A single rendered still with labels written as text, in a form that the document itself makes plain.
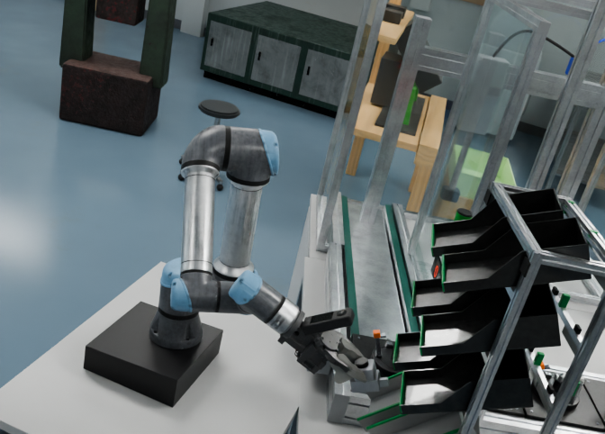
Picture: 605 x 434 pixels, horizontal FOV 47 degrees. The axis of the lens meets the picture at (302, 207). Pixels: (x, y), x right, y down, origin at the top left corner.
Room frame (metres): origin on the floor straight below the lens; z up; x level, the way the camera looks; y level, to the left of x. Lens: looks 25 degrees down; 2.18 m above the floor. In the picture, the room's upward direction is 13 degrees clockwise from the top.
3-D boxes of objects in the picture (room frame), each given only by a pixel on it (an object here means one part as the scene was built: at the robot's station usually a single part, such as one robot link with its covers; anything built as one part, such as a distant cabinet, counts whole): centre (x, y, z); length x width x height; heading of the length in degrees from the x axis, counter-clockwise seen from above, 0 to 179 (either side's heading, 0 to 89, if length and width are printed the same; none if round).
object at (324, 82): (8.14, 0.38, 0.36); 1.83 x 1.70 x 0.72; 76
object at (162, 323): (1.65, 0.27, 0.99); 0.15 x 0.15 x 0.10
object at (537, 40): (1.92, -0.50, 1.46); 0.03 x 0.03 x 1.00; 4
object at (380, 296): (2.02, -0.37, 0.91); 0.84 x 0.28 x 0.10; 4
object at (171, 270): (1.66, 0.27, 1.11); 0.13 x 0.12 x 0.14; 106
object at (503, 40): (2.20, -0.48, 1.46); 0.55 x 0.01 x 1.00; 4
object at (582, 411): (1.75, -0.87, 1.01); 0.24 x 0.24 x 0.13; 4
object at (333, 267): (1.98, -0.20, 0.91); 0.89 x 0.06 x 0.11; 4
